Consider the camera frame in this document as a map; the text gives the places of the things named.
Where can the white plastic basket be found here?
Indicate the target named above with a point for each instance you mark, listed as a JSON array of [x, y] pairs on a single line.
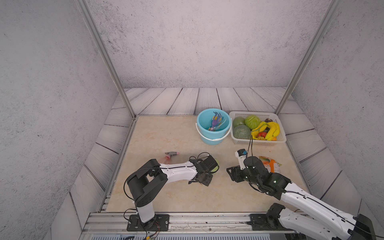
[[264, 117]]

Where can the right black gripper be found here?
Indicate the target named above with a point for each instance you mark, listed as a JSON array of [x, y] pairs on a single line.
[[235, 171]]

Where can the pink spray bottle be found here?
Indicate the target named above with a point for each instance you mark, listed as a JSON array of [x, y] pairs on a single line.
[[169, 155]]

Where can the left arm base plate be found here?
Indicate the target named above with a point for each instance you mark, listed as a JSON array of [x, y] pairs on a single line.
[[159, 223]]

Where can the light blue plastic bucket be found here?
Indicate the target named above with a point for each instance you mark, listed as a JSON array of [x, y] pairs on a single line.
[[203, 124]]

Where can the orange snack packet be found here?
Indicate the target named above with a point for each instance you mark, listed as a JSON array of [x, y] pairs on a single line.
[[271, 165]]

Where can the light green round fruit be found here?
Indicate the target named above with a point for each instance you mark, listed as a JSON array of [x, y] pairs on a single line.
[[238, 121]]

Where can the yellow banana bunch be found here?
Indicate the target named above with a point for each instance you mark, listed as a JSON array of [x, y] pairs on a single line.
[[272, 129]]

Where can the dark green melon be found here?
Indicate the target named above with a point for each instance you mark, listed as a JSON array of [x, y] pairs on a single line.
[[242, 132]]

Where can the red tomato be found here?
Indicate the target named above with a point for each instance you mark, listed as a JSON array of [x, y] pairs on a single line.
[[262, 134]]

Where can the purple rake pink handle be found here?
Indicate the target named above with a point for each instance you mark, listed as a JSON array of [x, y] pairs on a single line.
[[217, 121]]

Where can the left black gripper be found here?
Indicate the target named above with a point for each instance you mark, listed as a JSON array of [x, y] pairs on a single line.
[[210, 179]]

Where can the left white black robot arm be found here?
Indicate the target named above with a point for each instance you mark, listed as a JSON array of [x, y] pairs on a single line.
[[146, 183]]

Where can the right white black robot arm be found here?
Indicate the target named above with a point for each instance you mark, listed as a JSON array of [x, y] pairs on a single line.
[[321, 222]]

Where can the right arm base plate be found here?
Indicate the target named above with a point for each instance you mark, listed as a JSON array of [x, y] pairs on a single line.
[[264, 222]]

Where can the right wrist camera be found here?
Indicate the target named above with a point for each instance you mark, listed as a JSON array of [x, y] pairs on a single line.
[[241, 156]]

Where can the green trowel wooden handle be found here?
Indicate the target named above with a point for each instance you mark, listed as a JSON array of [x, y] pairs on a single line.
[[216, 168]]

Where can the green cabbage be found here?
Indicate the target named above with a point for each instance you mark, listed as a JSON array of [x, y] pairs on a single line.
[[252, 121]]

